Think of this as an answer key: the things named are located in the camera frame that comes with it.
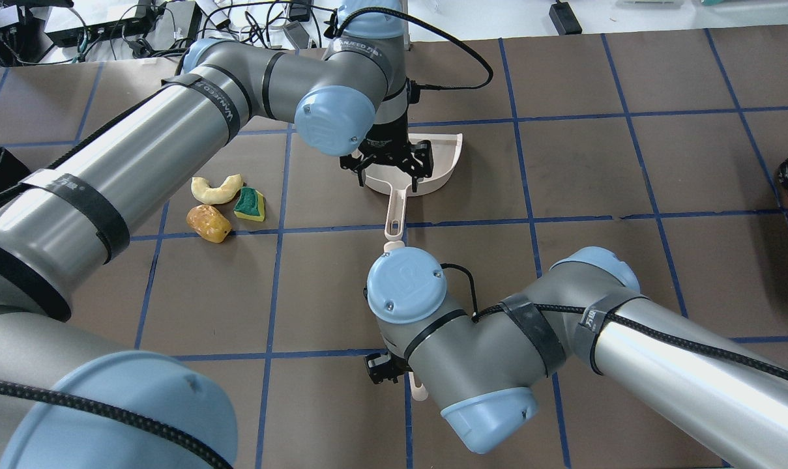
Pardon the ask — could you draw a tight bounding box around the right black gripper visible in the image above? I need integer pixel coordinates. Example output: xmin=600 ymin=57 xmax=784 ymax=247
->
xmin=364 ymin=351 xmax=407 ymax=385

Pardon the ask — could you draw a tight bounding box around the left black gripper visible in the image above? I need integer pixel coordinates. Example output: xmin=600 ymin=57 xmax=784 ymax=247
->
xmin=340 ymin=120 xmax=431 ymax=192

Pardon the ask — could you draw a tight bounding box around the cream plastic dustpan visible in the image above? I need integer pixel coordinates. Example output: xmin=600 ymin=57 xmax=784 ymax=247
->
xmin=360 ymin=133 xmax=464 ymax=244

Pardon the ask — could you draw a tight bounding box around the cream hand brush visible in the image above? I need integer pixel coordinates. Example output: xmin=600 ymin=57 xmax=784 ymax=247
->
xmin=383 ymin=240 xmax=429 ymax=403

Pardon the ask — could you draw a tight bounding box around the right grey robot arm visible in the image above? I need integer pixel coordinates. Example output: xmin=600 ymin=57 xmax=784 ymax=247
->
xmin=365 ymin=242 xmax=788 ymax=468

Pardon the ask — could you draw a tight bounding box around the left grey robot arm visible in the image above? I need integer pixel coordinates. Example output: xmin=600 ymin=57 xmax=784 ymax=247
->
xmin=0 ymin=1 xmax=406 ymax=468

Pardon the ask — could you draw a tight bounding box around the green yellow sponge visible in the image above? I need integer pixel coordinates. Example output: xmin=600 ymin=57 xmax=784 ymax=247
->
xmin=233 ymin=185 xmax=266 ymax=222

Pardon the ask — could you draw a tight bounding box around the yellow bread crescent piece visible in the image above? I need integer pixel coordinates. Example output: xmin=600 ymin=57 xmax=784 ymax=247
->
xmin=190 ymin=173 xmax=244 ymax=205

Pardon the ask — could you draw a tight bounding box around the brown potato toy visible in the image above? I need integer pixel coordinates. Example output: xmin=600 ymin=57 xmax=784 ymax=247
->
xmin=186 ymin=204 xmax=233 ymax=244

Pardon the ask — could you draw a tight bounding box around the black power adapter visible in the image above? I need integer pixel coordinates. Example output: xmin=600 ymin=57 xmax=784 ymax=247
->
xmin=548 ymin=1 xmax=583 ymax=36

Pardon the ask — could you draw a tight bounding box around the black electronics box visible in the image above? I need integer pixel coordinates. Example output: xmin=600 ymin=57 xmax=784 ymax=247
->
xmin=43 ymin=1 xmax=159 ymax=48

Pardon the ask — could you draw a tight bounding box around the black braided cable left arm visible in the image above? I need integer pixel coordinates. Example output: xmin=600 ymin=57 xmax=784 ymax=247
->
xmin=324 ymin=7 xmax=494 ymax=91

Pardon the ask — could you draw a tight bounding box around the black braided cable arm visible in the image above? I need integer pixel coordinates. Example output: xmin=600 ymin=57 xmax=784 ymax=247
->
xmin=324 ymin=7 xmax=494 ymax=91
xmin=441 ymin=263 xmax=788 ymax=390

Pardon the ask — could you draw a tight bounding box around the black braided cable right arm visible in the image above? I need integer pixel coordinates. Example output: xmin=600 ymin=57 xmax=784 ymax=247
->
xmin=441 ymin=263 xmax=788 ymax=390

